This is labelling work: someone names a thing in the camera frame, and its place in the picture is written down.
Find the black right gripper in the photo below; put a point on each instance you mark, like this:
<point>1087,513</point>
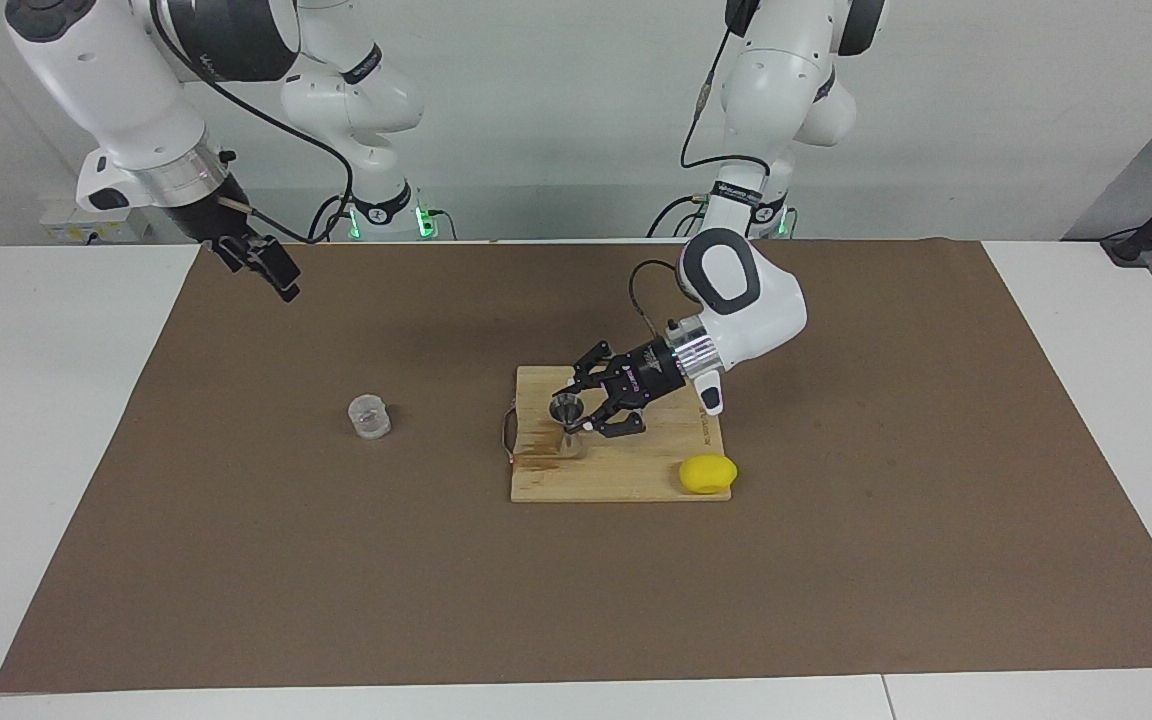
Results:
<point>211,215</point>

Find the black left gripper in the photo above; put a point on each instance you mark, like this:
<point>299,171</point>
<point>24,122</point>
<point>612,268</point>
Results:
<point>651,372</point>

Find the steel cocktail jigger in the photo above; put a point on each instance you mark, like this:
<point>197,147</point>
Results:
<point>570,440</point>

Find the small clear glass cup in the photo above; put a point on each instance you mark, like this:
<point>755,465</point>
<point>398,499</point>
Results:
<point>369,418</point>

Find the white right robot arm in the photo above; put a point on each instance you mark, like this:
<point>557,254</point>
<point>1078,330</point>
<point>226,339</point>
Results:
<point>106,80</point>

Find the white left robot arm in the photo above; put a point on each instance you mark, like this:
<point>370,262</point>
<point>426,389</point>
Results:
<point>756,300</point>

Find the wooden cutting board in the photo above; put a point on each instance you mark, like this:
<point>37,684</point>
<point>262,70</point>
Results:
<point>626,470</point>

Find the yellow lemon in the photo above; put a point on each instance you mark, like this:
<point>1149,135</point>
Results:
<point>707,474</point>

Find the white power strip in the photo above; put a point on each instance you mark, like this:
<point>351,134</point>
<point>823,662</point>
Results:
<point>66,228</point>

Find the brown table mat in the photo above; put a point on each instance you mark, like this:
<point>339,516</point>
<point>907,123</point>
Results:
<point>336,580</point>

